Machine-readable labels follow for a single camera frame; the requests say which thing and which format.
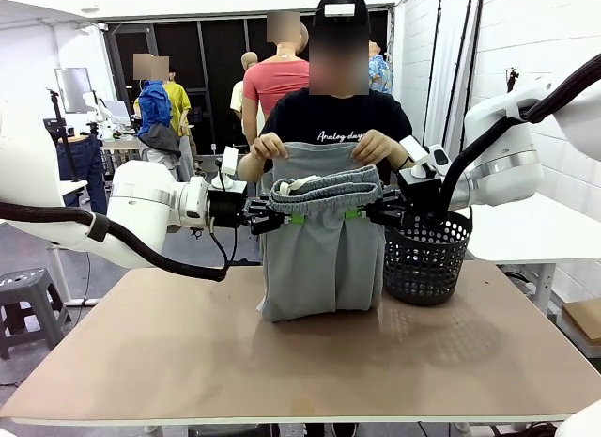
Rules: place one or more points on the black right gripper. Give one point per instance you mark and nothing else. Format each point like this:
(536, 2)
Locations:
(422, 195)

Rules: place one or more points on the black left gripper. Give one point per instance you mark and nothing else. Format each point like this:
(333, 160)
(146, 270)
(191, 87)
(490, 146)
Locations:
(227, 210)

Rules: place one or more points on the grey training pants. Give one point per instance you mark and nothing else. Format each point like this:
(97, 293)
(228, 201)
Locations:
(319, 268)

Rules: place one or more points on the person's right forearm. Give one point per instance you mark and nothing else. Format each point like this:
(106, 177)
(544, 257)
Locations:
(249, 166)

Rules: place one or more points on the person's left forearm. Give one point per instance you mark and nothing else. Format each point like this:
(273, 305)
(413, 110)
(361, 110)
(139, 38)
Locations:
(404, 156)

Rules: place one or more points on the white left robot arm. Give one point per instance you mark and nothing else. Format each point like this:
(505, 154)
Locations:
(141, 197)

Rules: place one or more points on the small white background robot arm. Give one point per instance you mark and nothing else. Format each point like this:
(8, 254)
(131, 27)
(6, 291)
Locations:
(101, 105)

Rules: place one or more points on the person's left hand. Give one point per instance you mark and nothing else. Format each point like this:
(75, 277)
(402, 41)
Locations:
(375, 148)

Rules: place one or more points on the person's right hand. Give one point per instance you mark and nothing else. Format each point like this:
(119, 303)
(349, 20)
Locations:
(270, 146)

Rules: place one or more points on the black perforated plastic basket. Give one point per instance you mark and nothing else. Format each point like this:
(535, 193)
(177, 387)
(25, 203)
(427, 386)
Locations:
(422, 268)

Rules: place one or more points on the person in black T-shirt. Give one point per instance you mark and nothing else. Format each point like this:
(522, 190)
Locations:
(324, 115)

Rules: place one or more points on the mannequin in floral blue shirt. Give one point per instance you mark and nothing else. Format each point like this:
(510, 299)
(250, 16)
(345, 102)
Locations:
(379, 75)

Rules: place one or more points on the mannequin in red top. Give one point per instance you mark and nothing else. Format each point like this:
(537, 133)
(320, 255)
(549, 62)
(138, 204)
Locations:
(277, 82)

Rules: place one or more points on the mannequin in yellow shirt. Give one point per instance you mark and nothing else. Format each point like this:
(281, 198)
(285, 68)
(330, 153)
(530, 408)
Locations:
(180, 105)

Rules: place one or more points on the white side table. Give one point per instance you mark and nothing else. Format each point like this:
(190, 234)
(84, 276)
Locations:
(526, 235)

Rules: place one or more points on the bald mannequin in white shirt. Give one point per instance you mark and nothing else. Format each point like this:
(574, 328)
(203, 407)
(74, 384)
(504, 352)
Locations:
(244, 66)

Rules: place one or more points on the mannequin in blue jacket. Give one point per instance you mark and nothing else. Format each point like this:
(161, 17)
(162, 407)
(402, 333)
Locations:
(152, 108)

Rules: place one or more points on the black backdrop pole stand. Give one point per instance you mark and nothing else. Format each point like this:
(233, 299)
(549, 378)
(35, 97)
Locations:
(469, 56)

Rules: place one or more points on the blue jeans on stand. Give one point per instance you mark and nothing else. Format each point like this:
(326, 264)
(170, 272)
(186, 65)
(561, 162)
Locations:
(89, 169)

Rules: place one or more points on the black cap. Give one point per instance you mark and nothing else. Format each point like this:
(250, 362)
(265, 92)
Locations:
(340, 0)

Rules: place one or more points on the black tripod with tablet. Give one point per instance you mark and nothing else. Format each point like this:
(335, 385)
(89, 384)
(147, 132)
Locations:
(58, 127)

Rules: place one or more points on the brown cardboard box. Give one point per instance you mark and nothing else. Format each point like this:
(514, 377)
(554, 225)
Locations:
(584, 319)

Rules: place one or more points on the grey plastic stool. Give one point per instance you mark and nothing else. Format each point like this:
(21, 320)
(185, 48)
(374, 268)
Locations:
(28, 305)

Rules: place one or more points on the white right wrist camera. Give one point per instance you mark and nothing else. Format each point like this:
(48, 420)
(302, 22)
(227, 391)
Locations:
(422, 157)

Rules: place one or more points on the black camera tripod by wall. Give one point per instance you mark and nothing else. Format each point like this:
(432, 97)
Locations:
(512, 75)

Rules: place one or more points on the white head-mounted camera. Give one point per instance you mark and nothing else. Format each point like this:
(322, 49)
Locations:
(339, 10)

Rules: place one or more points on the grey framed wall board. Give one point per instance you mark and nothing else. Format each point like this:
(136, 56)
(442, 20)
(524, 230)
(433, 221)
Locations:
(72, 89)

